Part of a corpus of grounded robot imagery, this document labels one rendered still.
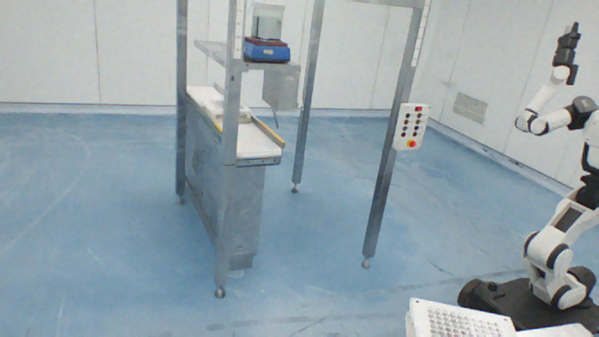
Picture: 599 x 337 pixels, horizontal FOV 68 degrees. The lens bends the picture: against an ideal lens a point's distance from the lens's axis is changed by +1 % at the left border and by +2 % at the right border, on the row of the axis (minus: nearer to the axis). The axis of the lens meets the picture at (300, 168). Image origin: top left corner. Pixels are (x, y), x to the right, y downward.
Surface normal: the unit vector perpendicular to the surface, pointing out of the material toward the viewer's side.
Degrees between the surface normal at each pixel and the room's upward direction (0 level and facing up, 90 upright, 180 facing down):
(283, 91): 90
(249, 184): 90
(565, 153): 90
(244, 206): 90
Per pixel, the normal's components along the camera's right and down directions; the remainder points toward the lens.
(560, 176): -0.93, 0.04
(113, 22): 0.36, 0.40
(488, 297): -0.53, -0.59
